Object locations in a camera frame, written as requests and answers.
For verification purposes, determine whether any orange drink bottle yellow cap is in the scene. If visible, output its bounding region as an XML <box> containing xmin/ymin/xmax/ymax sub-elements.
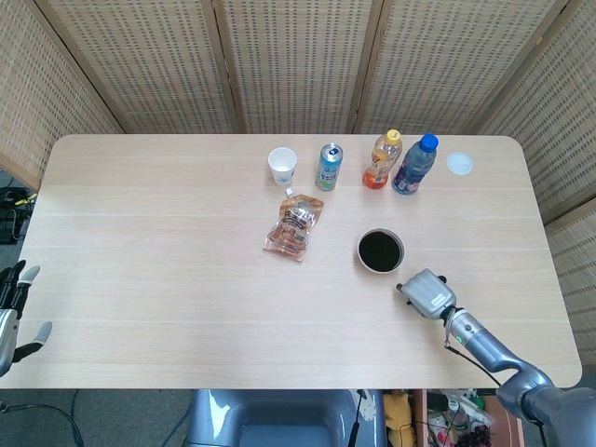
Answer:
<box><xmin>362</xmin><ymin>129</ymin><xmax>404</xmax><ymax>191</ymax></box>

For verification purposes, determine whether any white round cup lid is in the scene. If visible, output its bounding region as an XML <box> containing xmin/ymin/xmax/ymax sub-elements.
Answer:
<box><xmin>445</xmin><ymin>151</ymin><xmax>475</xmax><ymax>176</ymax></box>

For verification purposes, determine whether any brown wooden box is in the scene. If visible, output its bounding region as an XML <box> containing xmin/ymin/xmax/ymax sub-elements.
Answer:
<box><xmin>412</xmin><ymin>388</ymin><xmax>525</xmax><ymax>447</ymax></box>

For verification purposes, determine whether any light blue drink can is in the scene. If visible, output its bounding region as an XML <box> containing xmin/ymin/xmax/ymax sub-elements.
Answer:
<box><xmin>315</xmin><ymin>142</ymin><xmax>345</xmax><ymax>193</ymax></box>

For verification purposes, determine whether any white perforated bracket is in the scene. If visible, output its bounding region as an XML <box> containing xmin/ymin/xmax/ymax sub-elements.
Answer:
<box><xmin>348</xmin><ymin>389</ymin><xmax>377</xmax><ymax>447</ymax></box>

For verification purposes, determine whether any black floor cable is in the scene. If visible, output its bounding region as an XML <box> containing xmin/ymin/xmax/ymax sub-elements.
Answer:
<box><xmin>0</xmin><ymin>402</ymin><xmax>85</xmax><ymax>447</ymax></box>

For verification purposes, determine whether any brown spouted drink pouch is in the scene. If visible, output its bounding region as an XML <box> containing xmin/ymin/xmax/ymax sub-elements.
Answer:
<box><xmin>262</xmin><ymin>186</ymin><xmax>325</xmax><ymax>264</ymax></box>

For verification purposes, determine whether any yellow plush toy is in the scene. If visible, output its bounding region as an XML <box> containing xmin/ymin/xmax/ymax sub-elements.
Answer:
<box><xmin>384</xmin><ymin>389</ymin><xmax>418</xmax><ymax>447</ymax></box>

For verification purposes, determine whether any bamboo folding screen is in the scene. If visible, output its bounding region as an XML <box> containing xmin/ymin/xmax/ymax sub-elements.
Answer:
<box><xmin>0</xmin><ymin>0</ymin><xmax>596</xmax><ymax>355</ymax></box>

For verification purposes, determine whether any clear bottle blue cap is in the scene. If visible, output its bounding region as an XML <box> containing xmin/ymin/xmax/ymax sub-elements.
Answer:
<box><xmin>391</xmin><ymin>133</ymin><xmax>440</xmax><ymax>196</ymax></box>

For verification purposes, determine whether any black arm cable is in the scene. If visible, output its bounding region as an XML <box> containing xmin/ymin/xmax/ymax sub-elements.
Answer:
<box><xmin>442</xmin><ymin>309</ymin><xmax>547</xmax><ymax>447</ymax></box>

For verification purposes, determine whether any empty white paper cup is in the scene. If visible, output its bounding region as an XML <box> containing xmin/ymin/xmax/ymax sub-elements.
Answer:
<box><xmin>267</xmin><ymin>146</ymin><xmax>298</xmax><ymax>187</ymax></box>

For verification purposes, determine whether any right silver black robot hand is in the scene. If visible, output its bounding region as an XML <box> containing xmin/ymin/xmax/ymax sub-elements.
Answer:
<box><xmin>396</xmin><ymin>268</ymin><xmax>458</xmax><ymax>321</ymax></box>

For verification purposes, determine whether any grey robot base body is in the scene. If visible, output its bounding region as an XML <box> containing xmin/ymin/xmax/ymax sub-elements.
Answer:
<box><xmin>185</xmin><ymin>388</ymin><xmax>387</xmax><ymax>447</ymax></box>

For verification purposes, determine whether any black equipment with cables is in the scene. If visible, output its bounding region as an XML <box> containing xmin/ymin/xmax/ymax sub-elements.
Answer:
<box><xmin>0</xmin><ymin>185</ymin><xmax>38</xmax><ymax>243</ymax></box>

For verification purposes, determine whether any paper cup of black coffee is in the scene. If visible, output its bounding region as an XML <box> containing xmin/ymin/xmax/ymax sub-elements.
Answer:
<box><xmin>357</xmin><ymin>227</ymin><xmax>405</xmax><ymax>275</ymax></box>

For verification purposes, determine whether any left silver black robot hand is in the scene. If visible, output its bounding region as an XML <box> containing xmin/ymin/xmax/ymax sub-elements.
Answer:
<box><xmin>0</xmin><ymin>259</ymin><xmax>53</xmax><ymax>378</ymax></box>

